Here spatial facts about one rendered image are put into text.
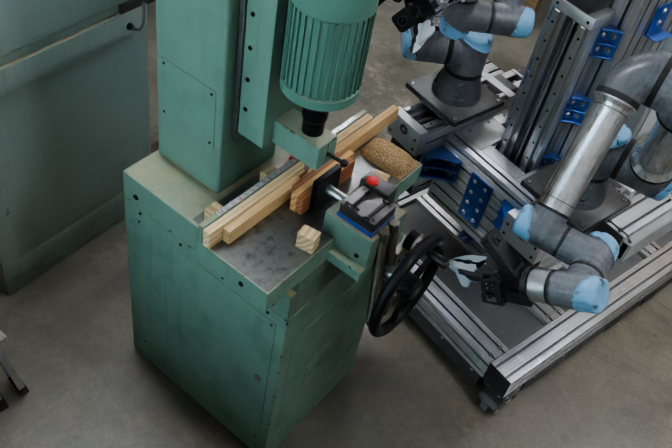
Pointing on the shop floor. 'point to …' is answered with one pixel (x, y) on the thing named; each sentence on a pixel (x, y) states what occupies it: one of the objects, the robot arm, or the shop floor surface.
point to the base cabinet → (237, 336)
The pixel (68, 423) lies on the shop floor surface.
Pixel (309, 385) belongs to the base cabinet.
